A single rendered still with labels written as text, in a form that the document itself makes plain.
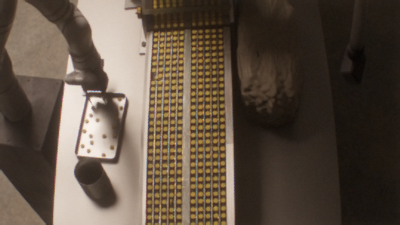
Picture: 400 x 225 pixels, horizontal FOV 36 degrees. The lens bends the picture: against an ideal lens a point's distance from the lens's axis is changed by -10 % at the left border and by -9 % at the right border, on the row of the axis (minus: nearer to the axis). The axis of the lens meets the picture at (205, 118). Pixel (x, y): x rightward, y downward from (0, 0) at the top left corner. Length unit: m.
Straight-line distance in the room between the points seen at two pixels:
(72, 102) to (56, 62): 1.12
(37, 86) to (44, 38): 1.17
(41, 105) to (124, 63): 0.28
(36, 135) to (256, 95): 0.64
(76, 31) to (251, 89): 0.46
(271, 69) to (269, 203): 0.34
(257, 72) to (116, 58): 0.47
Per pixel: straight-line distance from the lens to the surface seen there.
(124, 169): 1.77
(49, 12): 1.49
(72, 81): 1.70
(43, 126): 1.90
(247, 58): 1.69
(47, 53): 3.06
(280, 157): 1.74
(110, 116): 1.85
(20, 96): 1.85
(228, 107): 1.64
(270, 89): 1.65
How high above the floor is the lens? 2.37
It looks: 61 degrees down
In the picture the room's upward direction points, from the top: 10 degrees counter-clockwise
